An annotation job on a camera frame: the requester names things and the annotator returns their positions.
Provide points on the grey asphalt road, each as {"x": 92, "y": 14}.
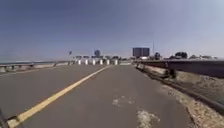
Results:
{"x": 100, "y": 86}

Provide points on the row of white barriers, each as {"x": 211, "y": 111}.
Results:
{"x": 93, "y": 62}

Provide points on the metal guardrail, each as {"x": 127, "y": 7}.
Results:
{"x": 20, "y": 64}
{"x": 200, "y": 66}

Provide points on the large dark billboard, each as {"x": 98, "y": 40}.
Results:
{"x": 141, "y": 52}

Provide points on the round dark tree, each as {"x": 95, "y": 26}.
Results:
{"x": 97, "y": 53}

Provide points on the small dark bush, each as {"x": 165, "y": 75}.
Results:
{"x": 171, "y": 73}

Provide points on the thin pole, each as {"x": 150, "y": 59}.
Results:
{"x": 153, "y": 48}

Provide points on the clump of dark trees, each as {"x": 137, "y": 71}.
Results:
{"x": 181, "y": 55}

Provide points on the pale gravel verge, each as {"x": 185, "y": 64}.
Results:
{"x": 200, "y": 87}

